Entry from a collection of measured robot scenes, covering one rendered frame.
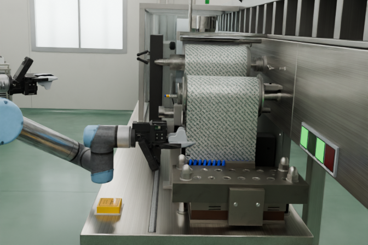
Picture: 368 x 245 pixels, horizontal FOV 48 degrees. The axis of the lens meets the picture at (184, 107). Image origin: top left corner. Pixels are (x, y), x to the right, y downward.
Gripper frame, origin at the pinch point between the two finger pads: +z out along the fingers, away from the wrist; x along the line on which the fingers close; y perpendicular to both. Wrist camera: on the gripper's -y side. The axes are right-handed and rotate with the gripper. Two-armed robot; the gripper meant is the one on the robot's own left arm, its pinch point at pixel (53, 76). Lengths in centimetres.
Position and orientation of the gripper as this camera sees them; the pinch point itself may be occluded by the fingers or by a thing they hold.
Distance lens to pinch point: 196.7
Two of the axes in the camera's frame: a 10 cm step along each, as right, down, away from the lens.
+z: 7.9, -0.9, 6.1
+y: -1.1, 9.5, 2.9
